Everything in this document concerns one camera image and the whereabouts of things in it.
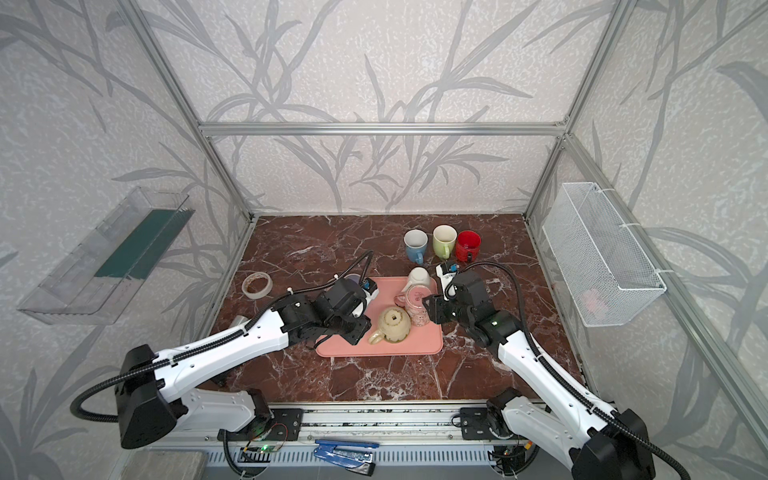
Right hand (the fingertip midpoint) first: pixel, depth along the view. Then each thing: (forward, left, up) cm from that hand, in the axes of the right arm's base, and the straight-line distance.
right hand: (430, 290), depth 80 cm
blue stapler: (-36, +19, -13) cm, 43 cm away
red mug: (+26, -16, -14) cm, 34 cm away
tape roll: (+11, +57, -15) cm, 60 cm away
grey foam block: (-37, +63, -12) cm, 74 cm away
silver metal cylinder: (-3, +57, -13) cm, 59 cm away
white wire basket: (-4, -35, +19) cm, 40 cm away
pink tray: (-8, +2, -16) cm, 18 cm away
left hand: (-7, +16, -1) cm, 17 cm away
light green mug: (+26, -7, -9) cm, 28 cm away
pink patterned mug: (-2, +4, -5) cm, 7 cm away
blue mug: (+22, +3, -7) cm, 23 cm away
